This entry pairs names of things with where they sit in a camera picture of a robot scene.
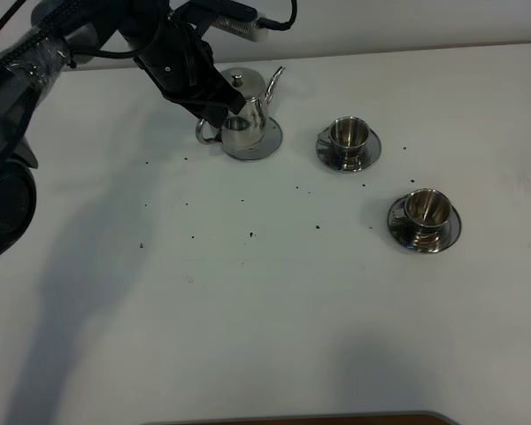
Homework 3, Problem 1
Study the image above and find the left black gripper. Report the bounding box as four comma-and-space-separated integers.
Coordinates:
132, 8, 245, 128

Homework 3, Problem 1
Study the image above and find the stainless steel teapot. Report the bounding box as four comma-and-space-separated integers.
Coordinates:
195, 66, 285, 151

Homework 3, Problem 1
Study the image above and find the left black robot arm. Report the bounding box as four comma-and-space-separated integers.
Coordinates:
0, 1, 256, 255

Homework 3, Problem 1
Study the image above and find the far stainless steel saucer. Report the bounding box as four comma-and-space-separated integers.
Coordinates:
316, 128, 381, 173

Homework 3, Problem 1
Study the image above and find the stainless steel saucer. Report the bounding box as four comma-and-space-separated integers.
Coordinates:
388, 196, 462, 254
316, 128, 381, 173

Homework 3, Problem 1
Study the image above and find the far stainless steel teacup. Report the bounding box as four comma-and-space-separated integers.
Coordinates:
317, 116, 371, 159

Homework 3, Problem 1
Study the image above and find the stainless steel teacup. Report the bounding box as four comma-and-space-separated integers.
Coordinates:
391, 189, 452, 234
317, 116, 371, 159

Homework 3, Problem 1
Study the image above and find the near stainless steel saucer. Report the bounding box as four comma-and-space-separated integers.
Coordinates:
388, 196, 462, 254

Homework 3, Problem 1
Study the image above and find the near stainless steel teacup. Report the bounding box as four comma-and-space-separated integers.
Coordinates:
391, 189, 452, 234

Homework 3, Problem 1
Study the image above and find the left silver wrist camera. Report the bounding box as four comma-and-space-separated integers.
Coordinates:
212, 16, 268, 43

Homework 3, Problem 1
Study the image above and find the left black braided cable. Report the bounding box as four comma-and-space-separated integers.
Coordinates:
0, 0, 299, 61

